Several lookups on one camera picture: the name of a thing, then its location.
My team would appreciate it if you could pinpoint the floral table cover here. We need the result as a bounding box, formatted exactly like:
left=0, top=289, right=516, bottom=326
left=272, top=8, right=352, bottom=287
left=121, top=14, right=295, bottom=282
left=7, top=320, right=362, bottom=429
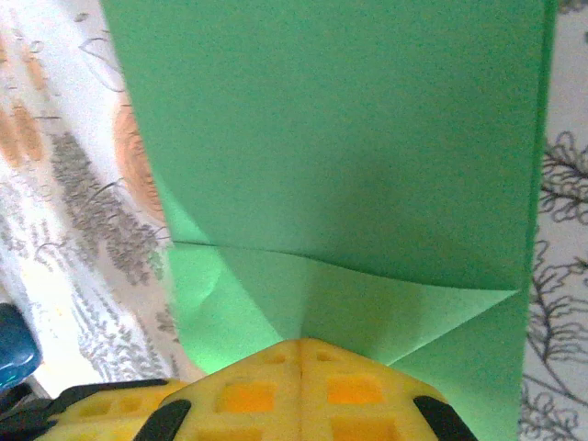
left=0, top=0, right=588, bottom=441

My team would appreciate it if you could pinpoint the blue mug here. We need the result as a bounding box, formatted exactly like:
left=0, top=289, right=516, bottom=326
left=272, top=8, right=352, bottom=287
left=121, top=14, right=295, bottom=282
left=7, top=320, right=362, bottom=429
left=0, top=302, right=40, bottom=401

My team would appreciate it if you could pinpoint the green paper sheet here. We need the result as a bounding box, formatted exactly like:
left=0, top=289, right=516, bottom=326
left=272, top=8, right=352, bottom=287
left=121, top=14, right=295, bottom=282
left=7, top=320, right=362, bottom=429
left=100, top=0, right=560, bottom=441

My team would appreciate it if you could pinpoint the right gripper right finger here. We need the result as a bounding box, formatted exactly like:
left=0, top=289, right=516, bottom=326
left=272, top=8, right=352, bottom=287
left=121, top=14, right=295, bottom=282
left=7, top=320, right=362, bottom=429
left=300, top=338, right=479, bottom=441

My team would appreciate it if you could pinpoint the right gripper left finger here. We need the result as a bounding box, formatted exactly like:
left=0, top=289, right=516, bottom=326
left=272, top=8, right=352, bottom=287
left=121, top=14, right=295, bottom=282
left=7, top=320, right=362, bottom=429
left=144, top=339, right=302, bottom=441

